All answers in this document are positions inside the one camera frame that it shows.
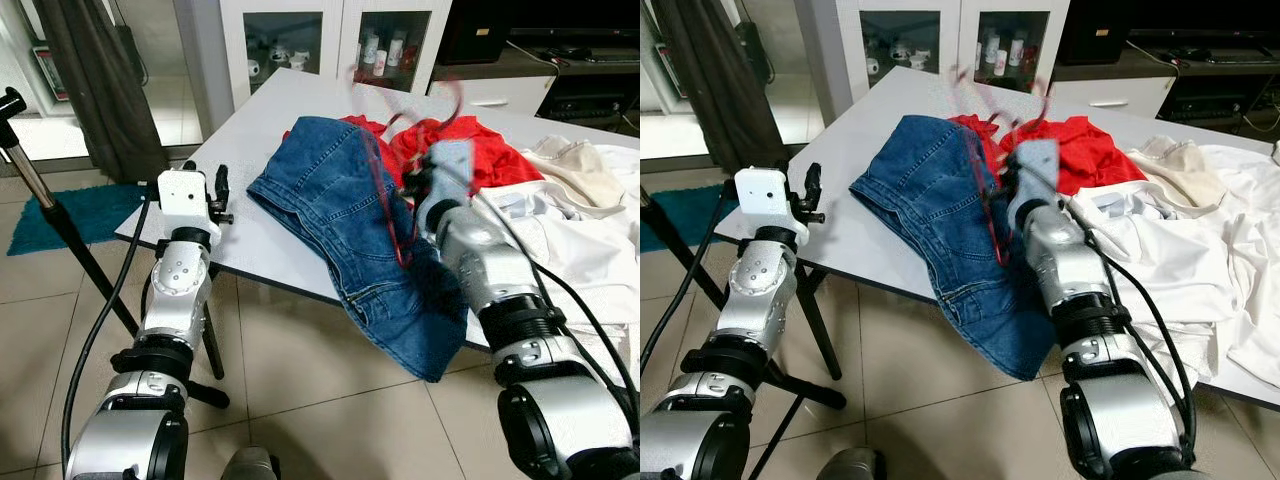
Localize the plain red garment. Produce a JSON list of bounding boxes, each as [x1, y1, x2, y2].
[[340, 113, 546, 193], [945, 113, 1146, 196]]

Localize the white glass-door cabinet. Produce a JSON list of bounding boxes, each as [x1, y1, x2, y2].
[[835, 0, 1071, 111], [218, 0, 453, 111]]

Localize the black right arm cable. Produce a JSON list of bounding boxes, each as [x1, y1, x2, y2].
[[470, 195, 641, 441], [1080, 230, 1201, 456]]

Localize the beige garment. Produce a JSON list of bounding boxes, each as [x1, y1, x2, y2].
[[1125, 135, 1229, 211], [522, 135, 626, 211]]

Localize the black speaker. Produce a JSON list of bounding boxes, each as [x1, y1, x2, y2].
[[1058, 0, 1131, 66], [440, 0, 511, 66]]

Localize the black television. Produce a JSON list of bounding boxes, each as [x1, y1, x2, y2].
[[1125, 0, 1280, 46], [505, 0, 641, 41]]

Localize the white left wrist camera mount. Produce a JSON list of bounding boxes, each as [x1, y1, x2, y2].
[[158, 170, 209, 223], [735, 168, 796, 226]]

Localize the blue denim jeans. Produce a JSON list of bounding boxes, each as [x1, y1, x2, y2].
[[247, 116, 471, 383], [850, 115, 1061, 381]]

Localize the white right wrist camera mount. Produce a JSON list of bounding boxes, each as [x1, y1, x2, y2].
[[428, 138, 476, 201], [1013, 138, 1061, 201]]

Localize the white shiny shirt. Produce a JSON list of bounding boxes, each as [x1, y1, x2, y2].
[[1070, 180, 1246, 386], [470, 178, 641, 351]]

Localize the red plastic hanger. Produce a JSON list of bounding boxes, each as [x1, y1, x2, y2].
[[348, 65, 469, 269], [950, 65, 1056, 269]]

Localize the dark TV cabinet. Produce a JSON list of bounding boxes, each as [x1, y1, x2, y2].
[[1050, 35, 1280, 136], [430, 40, 641, 136]]

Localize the teal floor mat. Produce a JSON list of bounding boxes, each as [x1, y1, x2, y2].
[[640, 185, 741, 253], [8, 183, 149, 256]]

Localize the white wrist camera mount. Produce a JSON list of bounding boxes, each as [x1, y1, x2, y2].
[[735, 168, 796, 226], [428, 138, 476, 201], [158, 170, 209, 223], [1013, 138, 1061, 201]]

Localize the white table with black legs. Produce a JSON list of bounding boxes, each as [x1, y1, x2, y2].
[[713, 68, 1280, 411], [113, 68, 641, 381]]

